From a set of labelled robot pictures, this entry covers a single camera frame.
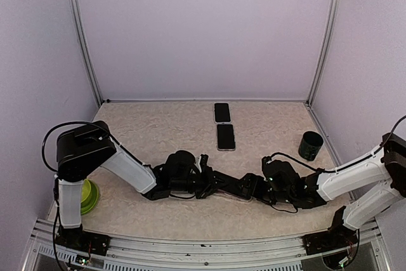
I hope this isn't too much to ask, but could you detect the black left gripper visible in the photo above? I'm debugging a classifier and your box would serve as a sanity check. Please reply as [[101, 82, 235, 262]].
[[171, 166, 230, 199]]

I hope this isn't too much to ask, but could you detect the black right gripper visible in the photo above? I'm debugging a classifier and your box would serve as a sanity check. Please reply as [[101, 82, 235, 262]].
[[235, 172, 294, 205]]

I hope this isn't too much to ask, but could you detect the clear case with heart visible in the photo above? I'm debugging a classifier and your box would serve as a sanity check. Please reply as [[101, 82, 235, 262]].
[[214, 190, 252, 202]]

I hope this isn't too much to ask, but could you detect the clear magsafe phone case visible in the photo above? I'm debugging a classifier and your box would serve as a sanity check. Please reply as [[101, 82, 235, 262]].
[[216, 123, 237, 152]]

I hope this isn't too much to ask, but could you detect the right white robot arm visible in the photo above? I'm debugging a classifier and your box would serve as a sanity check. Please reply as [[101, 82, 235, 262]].
[[236, 133, 405, 248]]

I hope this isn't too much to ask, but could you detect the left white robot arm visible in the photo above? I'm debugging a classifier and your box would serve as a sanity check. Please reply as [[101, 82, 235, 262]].
[[56, 121, 241, 249]]

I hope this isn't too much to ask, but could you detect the dark green mug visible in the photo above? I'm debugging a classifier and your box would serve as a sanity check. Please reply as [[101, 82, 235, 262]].
[[298, 131, 324, 161]]

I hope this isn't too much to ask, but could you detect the green plastic bowl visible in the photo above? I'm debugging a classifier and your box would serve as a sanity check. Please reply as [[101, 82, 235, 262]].
[[81, 179, 100, 215]]

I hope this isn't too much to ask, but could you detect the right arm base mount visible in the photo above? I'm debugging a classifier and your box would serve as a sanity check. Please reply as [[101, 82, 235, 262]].
[[302, 206, 359, 255]]

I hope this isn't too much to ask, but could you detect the aluminium front rail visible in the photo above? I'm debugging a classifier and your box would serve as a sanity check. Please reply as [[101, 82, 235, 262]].
[[20, 219, 393, 270]]

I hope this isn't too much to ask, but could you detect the right aluminium frame post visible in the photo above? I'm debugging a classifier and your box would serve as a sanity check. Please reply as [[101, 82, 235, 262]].
[[306, 0, 340, 108]]

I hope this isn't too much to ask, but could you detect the aluminium frame post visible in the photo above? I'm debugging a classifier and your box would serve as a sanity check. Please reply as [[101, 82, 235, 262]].
[[306, 0, 340, 108], [69, 0, 103, 107]]

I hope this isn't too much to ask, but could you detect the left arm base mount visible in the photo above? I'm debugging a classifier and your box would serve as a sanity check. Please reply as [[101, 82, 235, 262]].
[[55, 225, 111, 256]]

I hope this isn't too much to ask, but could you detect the left aluminium frame post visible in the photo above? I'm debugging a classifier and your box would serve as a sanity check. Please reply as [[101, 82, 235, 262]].
[[69, 0, 103, 107]]

